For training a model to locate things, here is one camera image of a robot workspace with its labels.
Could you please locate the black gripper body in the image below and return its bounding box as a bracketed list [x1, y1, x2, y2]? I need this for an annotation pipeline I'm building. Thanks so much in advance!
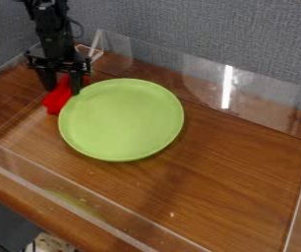
[25, 49, 92, 75]

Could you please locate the green round plate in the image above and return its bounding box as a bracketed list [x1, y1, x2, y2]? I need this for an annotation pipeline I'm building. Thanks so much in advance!
[57, 79, 186, 161]

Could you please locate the clear acrylic corner bracket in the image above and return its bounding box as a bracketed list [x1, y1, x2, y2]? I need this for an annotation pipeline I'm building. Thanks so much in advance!
[75, 30, 105, 62]

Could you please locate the red ridged block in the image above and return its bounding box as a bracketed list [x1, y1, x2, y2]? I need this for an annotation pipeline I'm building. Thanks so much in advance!
[40, 73, 92, 116]

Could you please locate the clear acrylic enclosure wall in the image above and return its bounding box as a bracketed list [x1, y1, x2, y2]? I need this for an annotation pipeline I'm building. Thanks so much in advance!
[0, 31, 301, 252]

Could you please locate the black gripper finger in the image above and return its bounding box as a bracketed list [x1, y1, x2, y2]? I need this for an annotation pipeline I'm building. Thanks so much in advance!
[37, 68, 57, 92]
[69, 71, 85, 95]

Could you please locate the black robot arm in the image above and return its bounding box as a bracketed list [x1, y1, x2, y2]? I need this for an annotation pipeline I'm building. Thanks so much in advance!
[18, 0, 92, 95]

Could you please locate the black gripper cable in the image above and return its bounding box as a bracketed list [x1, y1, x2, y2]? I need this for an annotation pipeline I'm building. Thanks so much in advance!
[67, 18, 85, 39]

